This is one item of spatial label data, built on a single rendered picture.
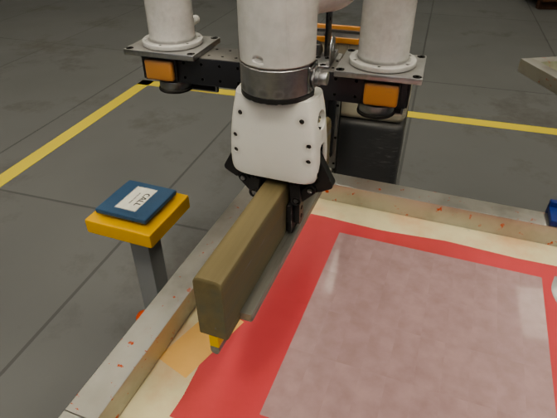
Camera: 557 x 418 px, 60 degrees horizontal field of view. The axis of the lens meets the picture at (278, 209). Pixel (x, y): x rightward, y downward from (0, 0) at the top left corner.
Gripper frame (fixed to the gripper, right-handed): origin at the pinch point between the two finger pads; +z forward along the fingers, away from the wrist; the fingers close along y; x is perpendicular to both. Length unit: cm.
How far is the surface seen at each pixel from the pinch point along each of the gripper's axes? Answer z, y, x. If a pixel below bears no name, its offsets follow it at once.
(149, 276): 29.5, 29.8, -9.4
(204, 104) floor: 112, 155, -252
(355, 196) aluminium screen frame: 12.9, -4.9, -25.0
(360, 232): 14.8, -7.6, -17.7
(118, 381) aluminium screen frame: 10.9, 10.4, 21.1
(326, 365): 14.5, -9.4, 8.8
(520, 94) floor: 113, -68, -359
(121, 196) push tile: 13.2, 33.5, -11.0
